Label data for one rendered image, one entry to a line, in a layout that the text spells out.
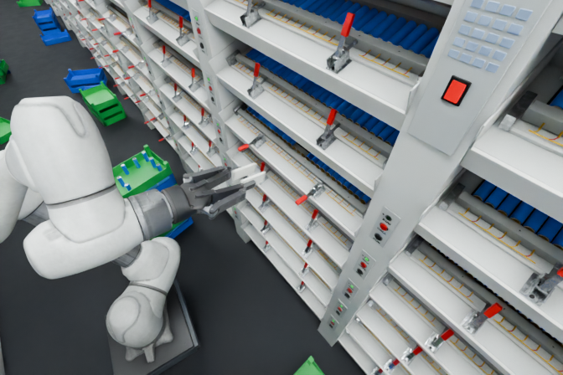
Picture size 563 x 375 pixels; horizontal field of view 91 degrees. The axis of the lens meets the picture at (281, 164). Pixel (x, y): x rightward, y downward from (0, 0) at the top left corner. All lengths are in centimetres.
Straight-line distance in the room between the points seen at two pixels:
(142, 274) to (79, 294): 74
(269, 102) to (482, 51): 52
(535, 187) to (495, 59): 16
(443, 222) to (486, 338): 26
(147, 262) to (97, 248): 70
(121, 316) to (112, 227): 70
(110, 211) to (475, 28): 56
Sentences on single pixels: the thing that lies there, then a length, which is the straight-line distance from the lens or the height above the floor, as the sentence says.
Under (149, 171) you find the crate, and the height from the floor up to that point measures 48.
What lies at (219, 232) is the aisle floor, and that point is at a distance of 182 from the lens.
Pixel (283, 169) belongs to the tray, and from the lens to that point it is 85.
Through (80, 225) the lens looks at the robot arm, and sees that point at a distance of 54.
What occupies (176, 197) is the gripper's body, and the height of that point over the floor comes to 112.
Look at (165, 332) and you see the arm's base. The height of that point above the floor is 25.
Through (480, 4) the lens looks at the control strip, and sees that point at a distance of 39.
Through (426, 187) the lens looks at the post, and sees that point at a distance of 51.
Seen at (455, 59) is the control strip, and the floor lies 140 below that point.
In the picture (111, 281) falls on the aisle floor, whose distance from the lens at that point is 190.
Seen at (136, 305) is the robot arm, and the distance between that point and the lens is 121.
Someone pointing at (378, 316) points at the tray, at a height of 56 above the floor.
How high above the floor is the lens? 156
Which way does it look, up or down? 47 degrees down
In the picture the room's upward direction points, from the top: 1 degrees clockwise
